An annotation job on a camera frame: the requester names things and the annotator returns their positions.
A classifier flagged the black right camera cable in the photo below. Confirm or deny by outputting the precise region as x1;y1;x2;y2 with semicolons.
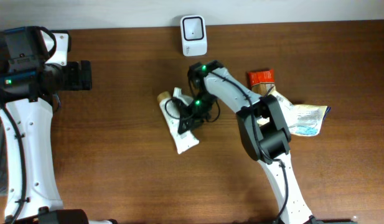
163;96;222;124

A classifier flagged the grey plastic mesh basket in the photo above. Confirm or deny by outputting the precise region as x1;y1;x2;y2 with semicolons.
0;126;8;197

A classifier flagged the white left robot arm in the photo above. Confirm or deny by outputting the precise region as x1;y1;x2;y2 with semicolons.
0;26;92;223

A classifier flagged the orange spaghetti packet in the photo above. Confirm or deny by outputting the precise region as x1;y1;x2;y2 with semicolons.
247;69;275;96

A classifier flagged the white barcode scanner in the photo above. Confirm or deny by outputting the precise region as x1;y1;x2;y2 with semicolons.
180;15;208;57

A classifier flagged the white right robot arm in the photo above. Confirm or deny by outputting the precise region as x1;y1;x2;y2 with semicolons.
176;60;318;223

